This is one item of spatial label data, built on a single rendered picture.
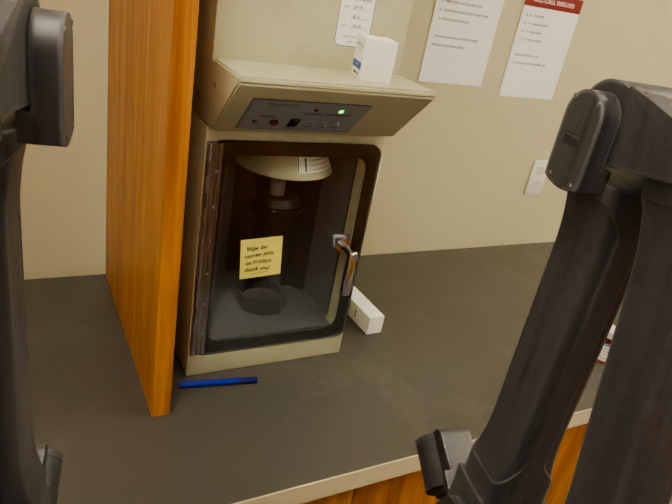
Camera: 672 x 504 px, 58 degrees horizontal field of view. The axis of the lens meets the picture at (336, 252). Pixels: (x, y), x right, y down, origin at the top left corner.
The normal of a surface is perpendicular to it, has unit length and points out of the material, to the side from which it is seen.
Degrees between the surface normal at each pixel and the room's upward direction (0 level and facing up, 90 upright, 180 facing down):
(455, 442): 22
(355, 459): 0
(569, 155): 90
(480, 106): 90
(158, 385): 90
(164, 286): 90
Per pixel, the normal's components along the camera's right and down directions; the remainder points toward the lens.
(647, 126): -0.96, -0.05
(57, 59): 0.23, 0.46
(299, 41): 0.44, 0.46
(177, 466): 0.17, -0.89
